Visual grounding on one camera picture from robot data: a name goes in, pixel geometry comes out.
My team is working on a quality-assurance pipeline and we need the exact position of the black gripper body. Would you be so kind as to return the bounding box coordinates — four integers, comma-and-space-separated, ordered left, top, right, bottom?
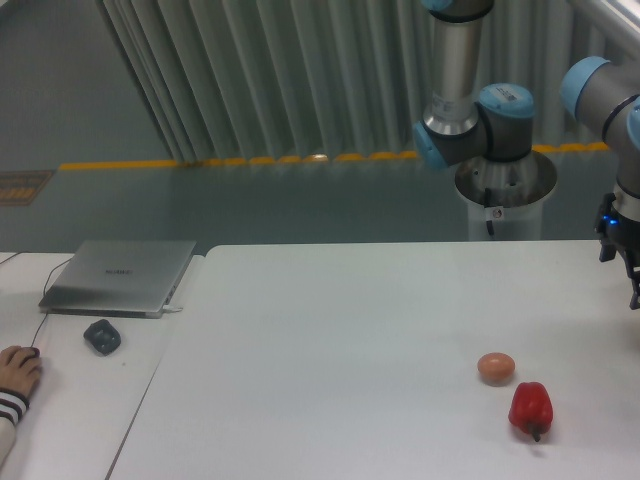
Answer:
594, 193, 639, 260

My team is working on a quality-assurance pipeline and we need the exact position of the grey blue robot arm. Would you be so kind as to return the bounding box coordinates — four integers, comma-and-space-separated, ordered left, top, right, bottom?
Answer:
413, 1, 639, 283

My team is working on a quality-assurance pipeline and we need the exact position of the striped cream sleeve forearm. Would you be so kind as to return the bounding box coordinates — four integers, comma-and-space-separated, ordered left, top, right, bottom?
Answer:
0, 388, 30, 463

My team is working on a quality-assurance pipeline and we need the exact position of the red bell pepper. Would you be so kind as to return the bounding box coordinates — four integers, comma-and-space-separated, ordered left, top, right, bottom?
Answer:
508, 382, 554, 442

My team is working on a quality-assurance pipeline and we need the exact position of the person's hand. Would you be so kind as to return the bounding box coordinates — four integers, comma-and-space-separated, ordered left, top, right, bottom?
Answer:
0, 345, 42, 400

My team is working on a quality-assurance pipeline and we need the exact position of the brown egg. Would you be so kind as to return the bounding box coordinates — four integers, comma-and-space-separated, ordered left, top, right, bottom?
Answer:
477, 352, 516, 385

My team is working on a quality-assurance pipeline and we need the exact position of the silver closed laptop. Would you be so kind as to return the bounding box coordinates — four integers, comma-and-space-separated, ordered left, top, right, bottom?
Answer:
39, 240, 196, 318

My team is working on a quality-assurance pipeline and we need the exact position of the small black plastic gadget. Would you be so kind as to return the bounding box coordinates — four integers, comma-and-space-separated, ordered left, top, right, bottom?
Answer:
83, 319, 122, 356

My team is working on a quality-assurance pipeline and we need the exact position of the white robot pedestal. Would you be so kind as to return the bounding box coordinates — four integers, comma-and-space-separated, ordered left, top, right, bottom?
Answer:
455, 151, 558, 241

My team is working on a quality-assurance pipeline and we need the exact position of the black pedestal cable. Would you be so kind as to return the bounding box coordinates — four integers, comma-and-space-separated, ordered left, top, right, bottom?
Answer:
482, 186, 496, 240

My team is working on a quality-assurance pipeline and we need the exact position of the thin black mouse cable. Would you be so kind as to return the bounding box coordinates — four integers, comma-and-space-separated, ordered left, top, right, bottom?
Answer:
0, 250, 76, 351

